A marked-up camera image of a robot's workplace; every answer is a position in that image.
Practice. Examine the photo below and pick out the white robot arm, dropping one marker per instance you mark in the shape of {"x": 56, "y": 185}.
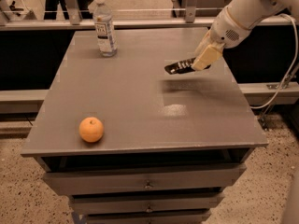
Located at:
{"x": 250, "y": 13}

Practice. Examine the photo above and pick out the grey drawer cabinet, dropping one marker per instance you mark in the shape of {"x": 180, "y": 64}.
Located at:
{"x": 151, "y": 119}

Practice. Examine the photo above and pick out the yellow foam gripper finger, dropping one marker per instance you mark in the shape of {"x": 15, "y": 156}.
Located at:
{"x": 205, "y": 47}
{"x": 203, "y": 62}

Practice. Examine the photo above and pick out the orange fruit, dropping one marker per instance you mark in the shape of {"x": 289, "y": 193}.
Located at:
{"x": 91, "y": 129}

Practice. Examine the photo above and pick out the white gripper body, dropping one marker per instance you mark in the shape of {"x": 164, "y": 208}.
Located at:
{"x": 224, "y": 29}

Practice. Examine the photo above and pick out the grey top drawer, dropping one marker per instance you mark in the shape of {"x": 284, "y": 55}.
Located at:
{"x": 148, "y": 179}

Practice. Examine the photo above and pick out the clear plastic water bottle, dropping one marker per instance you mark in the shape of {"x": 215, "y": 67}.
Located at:
{"x": 103, "y": 23}

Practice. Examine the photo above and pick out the metal railing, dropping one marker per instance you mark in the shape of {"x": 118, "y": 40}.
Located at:
{"x": 24, "y": 15}

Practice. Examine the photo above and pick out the grey drawer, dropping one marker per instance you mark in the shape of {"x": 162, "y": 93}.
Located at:
{"x": 167, "y": 217}
{"x": 146, "y": 203}
{"x": 148, "y": 179}

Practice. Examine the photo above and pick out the grey bottom drawer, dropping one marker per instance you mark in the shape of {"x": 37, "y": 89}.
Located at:
{"x": 167, "y": 217}

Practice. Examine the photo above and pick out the grey middle drawer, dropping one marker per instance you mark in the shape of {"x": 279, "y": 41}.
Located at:
{"x": 146, "y": 203}

